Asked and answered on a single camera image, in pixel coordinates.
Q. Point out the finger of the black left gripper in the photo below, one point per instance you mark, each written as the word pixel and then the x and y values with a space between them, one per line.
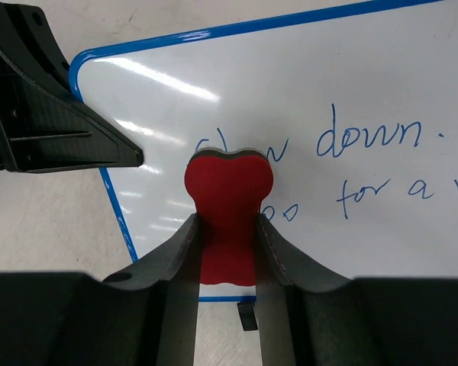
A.
pixel 65 133

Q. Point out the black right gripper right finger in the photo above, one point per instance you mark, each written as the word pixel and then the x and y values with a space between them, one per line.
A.
pixel 308 314

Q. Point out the blue framed whiteboard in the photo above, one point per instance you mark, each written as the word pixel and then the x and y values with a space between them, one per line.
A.
pixel 356 108

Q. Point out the red bone-shaped eraser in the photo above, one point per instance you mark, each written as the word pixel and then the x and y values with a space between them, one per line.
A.
pixel 228 189

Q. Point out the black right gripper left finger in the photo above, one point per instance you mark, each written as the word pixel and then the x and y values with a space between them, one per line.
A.
pixel 169 279

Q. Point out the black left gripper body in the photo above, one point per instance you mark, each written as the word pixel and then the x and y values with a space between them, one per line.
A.
pixel 15 147

